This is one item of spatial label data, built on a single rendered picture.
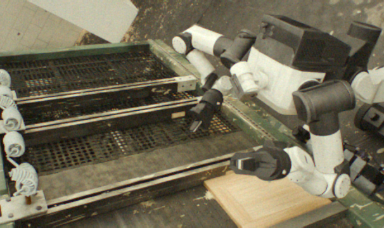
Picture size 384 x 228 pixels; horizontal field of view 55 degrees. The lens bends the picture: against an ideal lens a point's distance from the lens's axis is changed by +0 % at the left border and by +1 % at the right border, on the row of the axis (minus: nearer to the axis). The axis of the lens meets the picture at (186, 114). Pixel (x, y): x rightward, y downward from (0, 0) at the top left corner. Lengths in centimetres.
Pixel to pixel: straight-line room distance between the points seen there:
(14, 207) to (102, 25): 411
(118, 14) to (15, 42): 213
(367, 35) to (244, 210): 79
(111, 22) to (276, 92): 413
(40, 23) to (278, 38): 558
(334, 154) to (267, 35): 45
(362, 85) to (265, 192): 56
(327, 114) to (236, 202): 50
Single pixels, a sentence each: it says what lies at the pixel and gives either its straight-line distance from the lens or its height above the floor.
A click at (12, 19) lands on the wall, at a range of 652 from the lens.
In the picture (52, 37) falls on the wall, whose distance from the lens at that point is 668.
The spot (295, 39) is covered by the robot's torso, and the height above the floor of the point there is 141.
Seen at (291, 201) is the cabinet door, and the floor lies 102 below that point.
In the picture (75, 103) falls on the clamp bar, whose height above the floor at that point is 152.
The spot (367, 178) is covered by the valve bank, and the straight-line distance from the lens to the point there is 168.
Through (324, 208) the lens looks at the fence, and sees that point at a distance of 150.
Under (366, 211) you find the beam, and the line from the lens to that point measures 155.
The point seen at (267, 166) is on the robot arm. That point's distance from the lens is 91.
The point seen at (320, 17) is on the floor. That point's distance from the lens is 310.
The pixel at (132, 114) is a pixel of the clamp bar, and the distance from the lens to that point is 180.
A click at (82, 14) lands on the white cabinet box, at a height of 65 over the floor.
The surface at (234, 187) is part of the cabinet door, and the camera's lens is 150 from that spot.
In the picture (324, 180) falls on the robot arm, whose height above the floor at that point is 121.
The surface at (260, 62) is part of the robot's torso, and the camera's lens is 132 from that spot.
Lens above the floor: 230
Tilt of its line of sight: 39 degrees down
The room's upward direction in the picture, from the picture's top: 67 degrees counter-clockwise
